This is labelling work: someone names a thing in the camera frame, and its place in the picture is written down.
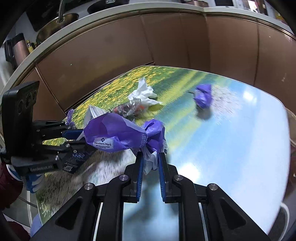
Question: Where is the purple white wrapper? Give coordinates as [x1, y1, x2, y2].
[65, 109, 76, 129]

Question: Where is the large purple package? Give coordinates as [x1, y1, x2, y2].
[83, 113, 167, 175]

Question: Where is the crushed clear plastic bottle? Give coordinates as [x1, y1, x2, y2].
[111, 98, 147, 119]

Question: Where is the white tissue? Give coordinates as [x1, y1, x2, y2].
[128, 77, 163, 108]

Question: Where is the small purple wrapper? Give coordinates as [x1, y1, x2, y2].
[193, 84, 212, 109]

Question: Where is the blue white glove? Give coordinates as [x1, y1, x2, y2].
[6, 165, 45, 193]

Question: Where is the copper thermos bottle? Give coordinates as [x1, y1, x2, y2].
[11, 33, 30, 66]

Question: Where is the chrome faucet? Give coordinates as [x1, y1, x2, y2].
[57, 0, 66, 23]

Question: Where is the black tracking camera box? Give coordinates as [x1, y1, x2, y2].
[1, 81, 40, 145]

